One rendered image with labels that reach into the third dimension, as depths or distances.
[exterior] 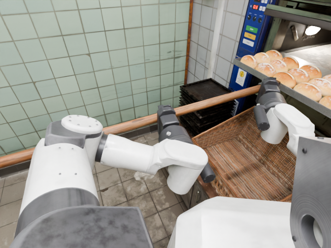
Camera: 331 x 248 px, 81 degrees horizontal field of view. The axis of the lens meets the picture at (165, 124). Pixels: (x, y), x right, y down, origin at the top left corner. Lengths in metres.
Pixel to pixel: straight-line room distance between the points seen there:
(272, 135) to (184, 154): 0.34
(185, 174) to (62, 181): 0.28
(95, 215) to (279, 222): 0.17
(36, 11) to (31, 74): 0.44
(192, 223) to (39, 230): 0.13
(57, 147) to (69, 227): 0.17
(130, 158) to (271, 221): 0.30
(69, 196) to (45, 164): 0.08
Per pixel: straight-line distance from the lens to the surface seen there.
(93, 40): 1.73
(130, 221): 0.22
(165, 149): 0.43
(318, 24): 1.00
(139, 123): 0.62
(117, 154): 0.43
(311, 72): 1.07
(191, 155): 0.45
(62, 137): 0.37
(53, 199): 0.25
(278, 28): 1.29
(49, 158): 0.33
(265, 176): 1.35
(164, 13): 1.85
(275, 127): 0.67
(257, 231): 0.21
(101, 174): 2.03
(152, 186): 1.87
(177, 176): 0.48
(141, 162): 0.44
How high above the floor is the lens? 1.58
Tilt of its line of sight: 40 degrees down
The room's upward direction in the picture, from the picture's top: straight up
